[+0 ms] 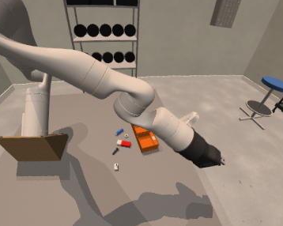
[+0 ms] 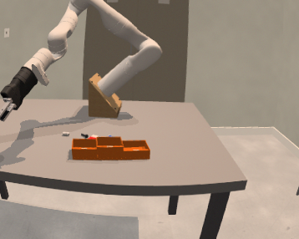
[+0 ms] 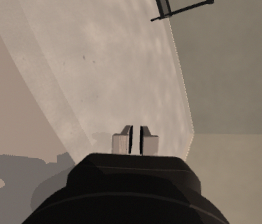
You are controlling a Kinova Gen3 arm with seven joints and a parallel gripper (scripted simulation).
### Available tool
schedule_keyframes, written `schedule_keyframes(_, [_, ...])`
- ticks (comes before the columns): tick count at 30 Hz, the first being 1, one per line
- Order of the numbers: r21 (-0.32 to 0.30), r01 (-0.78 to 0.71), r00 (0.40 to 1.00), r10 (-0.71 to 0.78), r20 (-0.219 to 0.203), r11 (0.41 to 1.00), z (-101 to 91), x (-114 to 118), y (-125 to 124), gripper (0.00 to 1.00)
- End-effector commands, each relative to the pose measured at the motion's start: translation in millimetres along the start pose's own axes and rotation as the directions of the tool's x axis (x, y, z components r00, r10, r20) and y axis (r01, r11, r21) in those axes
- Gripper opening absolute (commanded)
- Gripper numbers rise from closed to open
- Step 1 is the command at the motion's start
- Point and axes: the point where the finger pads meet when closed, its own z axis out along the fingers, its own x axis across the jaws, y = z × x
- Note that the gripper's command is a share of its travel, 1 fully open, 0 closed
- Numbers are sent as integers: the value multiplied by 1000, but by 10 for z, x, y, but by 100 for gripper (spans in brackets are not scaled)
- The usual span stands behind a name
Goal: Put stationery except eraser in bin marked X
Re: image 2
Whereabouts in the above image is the orange rack of bins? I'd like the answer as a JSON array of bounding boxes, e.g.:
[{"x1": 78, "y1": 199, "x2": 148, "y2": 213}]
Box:
[{"x1": 72, "y1": 137, "x2": 150, "y2": 160}]

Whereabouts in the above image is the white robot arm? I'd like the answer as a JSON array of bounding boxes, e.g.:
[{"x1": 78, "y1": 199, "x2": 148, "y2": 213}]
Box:
[{"x1": 33, "y1": 0, "x2": 162, "y2": 97}]

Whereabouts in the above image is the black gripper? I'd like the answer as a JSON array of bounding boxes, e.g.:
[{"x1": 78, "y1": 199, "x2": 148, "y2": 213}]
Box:
[{"x1": 0, "y1": 58, "x2": 49, "y2": 121}]

